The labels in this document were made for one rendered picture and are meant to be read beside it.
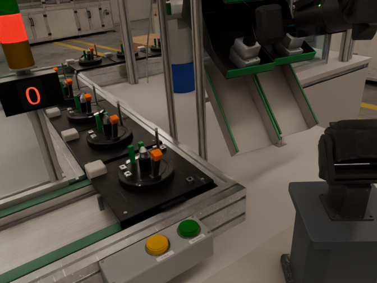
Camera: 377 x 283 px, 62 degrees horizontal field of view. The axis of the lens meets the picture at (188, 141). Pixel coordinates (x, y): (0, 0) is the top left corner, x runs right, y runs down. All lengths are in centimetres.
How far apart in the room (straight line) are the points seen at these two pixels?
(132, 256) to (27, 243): 27
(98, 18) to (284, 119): 961
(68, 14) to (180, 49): 847
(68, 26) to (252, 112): 927
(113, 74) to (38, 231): 130
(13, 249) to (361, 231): 66
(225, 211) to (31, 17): 914
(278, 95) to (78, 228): 65
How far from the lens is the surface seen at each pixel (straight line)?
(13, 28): 72
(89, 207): 83
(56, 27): 986
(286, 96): 98
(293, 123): 95
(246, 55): 75
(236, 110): 86
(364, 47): 469
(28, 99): 74
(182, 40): 161
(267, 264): 73
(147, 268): 59
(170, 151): 88
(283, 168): 102
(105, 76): 193
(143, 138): 98
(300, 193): 58
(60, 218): 82
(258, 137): 86
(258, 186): 93
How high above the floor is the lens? 140
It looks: 28 degrees down
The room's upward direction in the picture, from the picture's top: 4 degrees counter-clockwise
